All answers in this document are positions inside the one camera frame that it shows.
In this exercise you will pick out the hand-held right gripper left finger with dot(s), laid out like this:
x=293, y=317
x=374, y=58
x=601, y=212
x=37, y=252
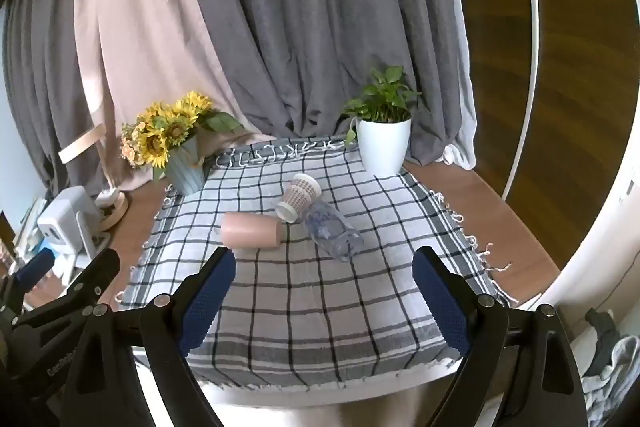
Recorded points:
x=206, y=304

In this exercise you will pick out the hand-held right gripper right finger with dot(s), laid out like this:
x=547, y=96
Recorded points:
x=446, y=304

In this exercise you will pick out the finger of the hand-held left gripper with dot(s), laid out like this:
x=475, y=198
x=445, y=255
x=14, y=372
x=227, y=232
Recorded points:
x=35, y=267
x=97, y=274

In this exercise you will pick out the pink cup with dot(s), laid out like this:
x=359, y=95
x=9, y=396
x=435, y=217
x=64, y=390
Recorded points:
x=250, y=231

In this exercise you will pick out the clear plastic cup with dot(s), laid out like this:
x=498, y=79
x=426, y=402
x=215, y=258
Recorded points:
x=332, y=232

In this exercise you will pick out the white patterned cup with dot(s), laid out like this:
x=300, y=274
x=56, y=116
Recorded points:
x=300, y=194

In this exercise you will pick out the white box device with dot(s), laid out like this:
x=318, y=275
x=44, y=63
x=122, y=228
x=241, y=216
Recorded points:
x=62, y=217

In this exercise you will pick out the white and wooden round item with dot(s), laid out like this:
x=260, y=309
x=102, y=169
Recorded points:
x=112, y=207

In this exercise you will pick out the grey checked cloth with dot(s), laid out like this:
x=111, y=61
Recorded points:
x=310, y=312

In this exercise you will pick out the beige curtain tie-back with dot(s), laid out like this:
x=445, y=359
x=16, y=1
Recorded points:
x=80, y=144

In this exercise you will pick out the blue ribbed vase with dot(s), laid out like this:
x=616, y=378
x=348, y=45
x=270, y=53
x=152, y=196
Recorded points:
x=187, y=172

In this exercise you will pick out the sunflower bouquet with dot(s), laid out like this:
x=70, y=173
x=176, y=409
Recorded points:
x=160, y=132

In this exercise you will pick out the white sheer curtain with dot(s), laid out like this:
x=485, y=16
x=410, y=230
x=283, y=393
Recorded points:
x=462, y=147

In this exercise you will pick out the white plant pot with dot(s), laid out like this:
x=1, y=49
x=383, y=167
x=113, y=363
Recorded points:
x=384, y=147

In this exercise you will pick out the grey clothing pile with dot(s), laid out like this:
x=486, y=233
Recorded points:
x=607, y=357

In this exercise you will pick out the grey curtain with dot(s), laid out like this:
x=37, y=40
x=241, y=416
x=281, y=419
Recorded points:
x=325, y=17
x=45, y=82

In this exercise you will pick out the green leafy plant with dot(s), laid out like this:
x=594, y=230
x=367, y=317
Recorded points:
x=385, y=97

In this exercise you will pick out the pink curtain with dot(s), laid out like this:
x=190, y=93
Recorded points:
x=135, y=32

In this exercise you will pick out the white hoop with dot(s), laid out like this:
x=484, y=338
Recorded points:
x=539, y=52

